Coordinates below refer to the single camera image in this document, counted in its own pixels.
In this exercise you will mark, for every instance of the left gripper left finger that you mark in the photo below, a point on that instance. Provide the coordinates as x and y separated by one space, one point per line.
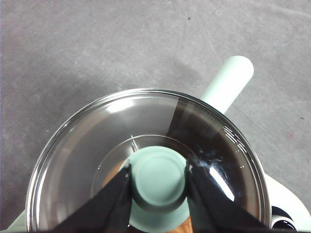
107 208

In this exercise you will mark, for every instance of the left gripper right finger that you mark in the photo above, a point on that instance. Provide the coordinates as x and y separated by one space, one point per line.
213 208

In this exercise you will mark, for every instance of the brown potato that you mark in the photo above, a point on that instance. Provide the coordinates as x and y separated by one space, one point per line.
184 225

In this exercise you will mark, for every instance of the glass lid with green knob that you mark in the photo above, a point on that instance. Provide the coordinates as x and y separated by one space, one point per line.
85 145

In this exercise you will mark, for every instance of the silver control knob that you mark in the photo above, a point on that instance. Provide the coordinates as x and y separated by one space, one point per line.
284 222

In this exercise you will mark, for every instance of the mint green griddle cover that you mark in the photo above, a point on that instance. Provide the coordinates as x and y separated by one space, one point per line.
17 227

